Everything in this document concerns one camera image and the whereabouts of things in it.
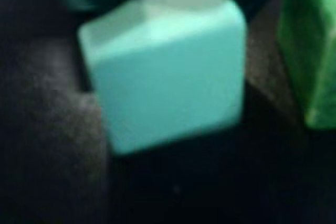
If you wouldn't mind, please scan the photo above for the mint U-shaped block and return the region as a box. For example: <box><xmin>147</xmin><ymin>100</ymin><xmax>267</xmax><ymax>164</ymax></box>
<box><xmin>77</xmin><ymin>0</ymin><xmax>247</xmax><ymax>156</ymax></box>

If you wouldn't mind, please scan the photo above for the green wooden cube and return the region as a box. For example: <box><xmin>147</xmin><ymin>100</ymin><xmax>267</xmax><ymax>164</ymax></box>
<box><xmin>277</xmin><ymin>0</ymin><xmax>336</xmax><ymax>130</ymax></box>

